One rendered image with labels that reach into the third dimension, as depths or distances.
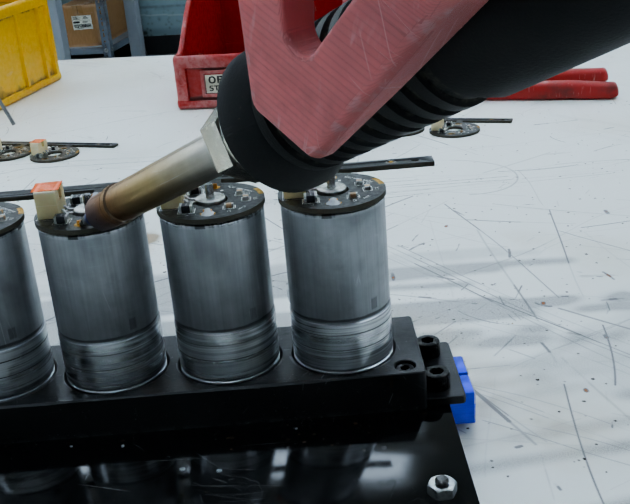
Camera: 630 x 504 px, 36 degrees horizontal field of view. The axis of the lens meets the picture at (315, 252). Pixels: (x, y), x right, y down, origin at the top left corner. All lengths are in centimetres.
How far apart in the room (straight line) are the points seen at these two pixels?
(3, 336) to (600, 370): 15
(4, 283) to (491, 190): 23
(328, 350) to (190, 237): 4
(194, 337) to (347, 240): 4
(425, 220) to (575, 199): 6
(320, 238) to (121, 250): 4
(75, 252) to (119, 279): 1
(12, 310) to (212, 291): 5
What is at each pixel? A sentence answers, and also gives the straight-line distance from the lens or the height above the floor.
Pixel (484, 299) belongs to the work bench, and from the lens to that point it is 31.
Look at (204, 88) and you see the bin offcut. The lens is 57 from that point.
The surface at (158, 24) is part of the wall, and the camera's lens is 498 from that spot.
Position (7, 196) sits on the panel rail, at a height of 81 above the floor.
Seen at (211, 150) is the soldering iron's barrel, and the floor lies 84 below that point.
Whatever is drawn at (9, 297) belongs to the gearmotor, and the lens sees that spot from 23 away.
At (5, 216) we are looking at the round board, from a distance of 23.
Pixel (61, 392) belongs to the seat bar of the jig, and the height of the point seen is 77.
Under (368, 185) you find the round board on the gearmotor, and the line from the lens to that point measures 22.
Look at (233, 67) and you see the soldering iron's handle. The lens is 15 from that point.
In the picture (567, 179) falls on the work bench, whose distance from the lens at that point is 42.
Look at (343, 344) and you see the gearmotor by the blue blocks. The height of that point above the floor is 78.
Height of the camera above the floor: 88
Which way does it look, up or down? 23 degrees down
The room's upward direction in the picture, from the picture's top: 5 degrees counter-clockwise
